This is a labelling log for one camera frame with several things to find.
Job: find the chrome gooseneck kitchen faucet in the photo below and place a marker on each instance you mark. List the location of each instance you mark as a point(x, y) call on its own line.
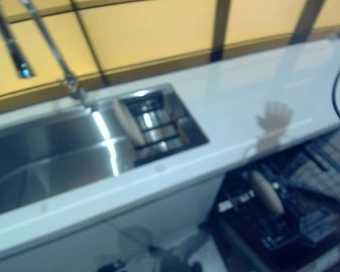
point(49, 42)

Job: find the white ceramic plate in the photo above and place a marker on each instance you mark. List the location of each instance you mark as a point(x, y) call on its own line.
point(267, 192)
point(129, 122)

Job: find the stainless steel sink basin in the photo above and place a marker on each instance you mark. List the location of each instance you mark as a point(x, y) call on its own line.
point(59, 158)

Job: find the black dish drying rack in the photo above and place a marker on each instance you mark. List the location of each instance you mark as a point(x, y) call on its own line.
point(158, 130)

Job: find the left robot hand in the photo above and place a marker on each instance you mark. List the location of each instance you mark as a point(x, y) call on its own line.
point(110, 267)

